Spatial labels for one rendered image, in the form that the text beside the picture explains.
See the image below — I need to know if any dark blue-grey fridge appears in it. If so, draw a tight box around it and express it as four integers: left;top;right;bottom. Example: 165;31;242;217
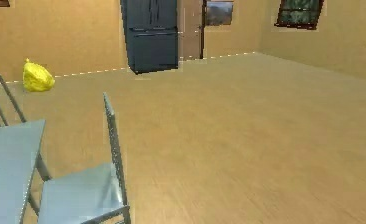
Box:
120;0;180;75

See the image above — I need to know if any brown room door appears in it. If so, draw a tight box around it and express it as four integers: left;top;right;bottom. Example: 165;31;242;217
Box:
177;0;205;61

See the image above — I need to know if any framed landscape picture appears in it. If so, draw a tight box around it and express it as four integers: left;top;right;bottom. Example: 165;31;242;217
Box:
204;0;235;27

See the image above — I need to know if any grey metal chair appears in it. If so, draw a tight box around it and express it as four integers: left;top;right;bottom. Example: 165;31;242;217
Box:
27;92;132;224
0;73;28;130

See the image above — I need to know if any yellow garbage bag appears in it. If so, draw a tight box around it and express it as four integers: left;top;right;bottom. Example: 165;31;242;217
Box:
22;58;56;93

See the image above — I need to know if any grey metal table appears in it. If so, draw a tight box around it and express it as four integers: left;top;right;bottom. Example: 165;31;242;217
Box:
0;119;53;224

